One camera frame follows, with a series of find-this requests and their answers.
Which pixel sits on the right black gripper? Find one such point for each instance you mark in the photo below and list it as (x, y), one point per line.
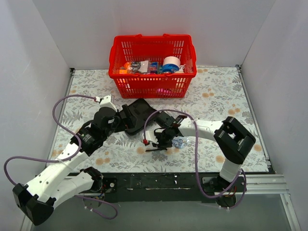
(163, 138)

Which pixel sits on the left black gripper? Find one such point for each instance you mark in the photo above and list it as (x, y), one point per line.
(126, 115)

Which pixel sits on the black zippered tool case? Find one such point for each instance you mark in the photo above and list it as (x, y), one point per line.
(141, 110)

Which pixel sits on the silver hair scissors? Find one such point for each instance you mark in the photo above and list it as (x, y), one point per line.
(180, 142)

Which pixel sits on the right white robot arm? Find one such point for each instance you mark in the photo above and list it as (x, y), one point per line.
(234, 140)

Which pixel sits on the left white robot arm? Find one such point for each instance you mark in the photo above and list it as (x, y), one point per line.
(40, 196)

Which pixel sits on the orange small box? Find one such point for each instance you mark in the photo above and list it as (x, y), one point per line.
(123, 71)

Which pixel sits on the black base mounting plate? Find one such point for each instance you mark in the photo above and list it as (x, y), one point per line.
(161, 195)

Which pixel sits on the colourful packaged item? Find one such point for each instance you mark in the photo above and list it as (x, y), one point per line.
(154, 68)

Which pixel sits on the floral patterned table mat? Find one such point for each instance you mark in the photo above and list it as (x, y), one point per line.
(213, 94)

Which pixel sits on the red plastic shopping basket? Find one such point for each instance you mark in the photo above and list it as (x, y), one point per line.
(129, 48)

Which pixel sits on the white tape roll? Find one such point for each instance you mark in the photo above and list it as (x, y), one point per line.
(171, 64)

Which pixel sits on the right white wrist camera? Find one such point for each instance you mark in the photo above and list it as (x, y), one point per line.
(148, 137)

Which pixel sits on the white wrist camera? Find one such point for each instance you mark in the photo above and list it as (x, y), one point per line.
(106, 101)
(148, 137)

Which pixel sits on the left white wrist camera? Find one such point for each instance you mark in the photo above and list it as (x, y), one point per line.
(106, 101)

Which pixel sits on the aluminium frame rail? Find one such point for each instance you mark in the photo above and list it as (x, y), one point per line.
(255, 184)

